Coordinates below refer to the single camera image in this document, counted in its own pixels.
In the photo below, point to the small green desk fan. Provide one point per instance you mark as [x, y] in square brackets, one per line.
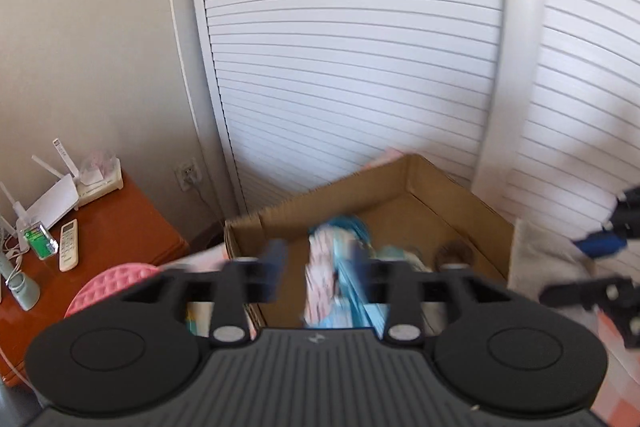
[22, 289]

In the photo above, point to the white remote control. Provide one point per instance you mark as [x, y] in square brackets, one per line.
[68, 247]

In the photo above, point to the pink checkered tablecloth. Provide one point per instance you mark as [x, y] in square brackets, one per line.
[617, 387]

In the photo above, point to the white wall socket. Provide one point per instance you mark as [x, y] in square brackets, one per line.
[187, 174]

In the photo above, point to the green white small box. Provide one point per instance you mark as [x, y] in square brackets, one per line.
[40, 242]

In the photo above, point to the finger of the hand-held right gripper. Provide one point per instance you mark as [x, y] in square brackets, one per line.
[575, 293]
[600, 244]

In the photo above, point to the white wifi router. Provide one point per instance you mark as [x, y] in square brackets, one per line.
[52, 202]

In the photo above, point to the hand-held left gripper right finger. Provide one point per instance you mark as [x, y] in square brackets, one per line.
[362, 269]

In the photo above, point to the wooden nightstand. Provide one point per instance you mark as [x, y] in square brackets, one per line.
[125, 237]

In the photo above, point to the grey cloth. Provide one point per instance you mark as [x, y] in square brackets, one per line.
[535, 257]

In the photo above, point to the rainbow pop bubble toy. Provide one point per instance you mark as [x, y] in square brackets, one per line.
[115, 287]

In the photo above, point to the brown scrunchie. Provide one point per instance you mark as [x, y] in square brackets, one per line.
[452, 253]

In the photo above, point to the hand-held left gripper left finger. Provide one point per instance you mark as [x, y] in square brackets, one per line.
[274, 267]

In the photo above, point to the blue face mask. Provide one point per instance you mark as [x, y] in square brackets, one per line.
[320, 282]

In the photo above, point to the cardboard box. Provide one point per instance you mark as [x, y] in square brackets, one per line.
[450, 217]

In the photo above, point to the white louvered closet door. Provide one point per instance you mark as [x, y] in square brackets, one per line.
[585, 82]
[350, 57]

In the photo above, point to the white plastic tray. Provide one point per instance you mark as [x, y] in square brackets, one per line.
[100, 184]

